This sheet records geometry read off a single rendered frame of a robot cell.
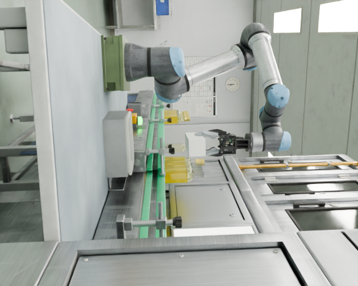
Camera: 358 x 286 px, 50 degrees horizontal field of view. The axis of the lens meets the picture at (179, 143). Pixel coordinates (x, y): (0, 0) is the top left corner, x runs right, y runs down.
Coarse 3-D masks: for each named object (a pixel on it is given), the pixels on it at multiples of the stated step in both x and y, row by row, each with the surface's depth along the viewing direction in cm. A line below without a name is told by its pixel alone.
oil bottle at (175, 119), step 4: (164, 116) 289; (168, 116) 288; (172, 116) 288; (176, 116) 288; (180, 116) 291; (172, 120) 289; (176, 120) 289; (180, 120) 289; (184, 120) 291; (188, 120) 291
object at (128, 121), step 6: (126, 120) 138; (126, 126) 138; (126, 132) 139; (132, 132) 156; (126, 138) 140; (132, 138) 156; (126, 144) 141; (132, 144) 157; (126, 150) 141; (132, 150) 157; (132, 156) 158; (132, 162) 156; (132, 168) 151
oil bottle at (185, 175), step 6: (168, 168) 177; (174, 168) 177; (180, 168) 176; (186, 168) 176; (168, 174) 172; (174, 174) 172; (180, 174) 173; (186, 174) 173; (192, 174) 174; (168, 180) 173; (174, 180) 173; (180, 180) 173; (186, 180) 174
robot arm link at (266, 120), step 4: (260, 108) 156; (260, 112) 154; (264, 112) 148; (260, 116) 154; (264, 116) 149; (268, 116) 147; (280, 116) 147; (260, 120) 154; (264, 120) 150; (268, 120) 148; (272, 120) 148; (276, 120) 148; (264, 124) 150; (268, 124) 149; (272, 124) 148; (276, 124) 148; (280, 124) 150; (264, 128) 150
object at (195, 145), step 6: (192, 132) 161; (186, 138) 150; (192, 138) 140; (198, 138) 140; (204, 138) 139; (186, 144) 152; (192, 144) 138; (198, 144) 138; (204, 144) 138; (192, 150) 138; (198, 150) 138; (204, 150) 138; (192, 156) 138; (198, 156) 138
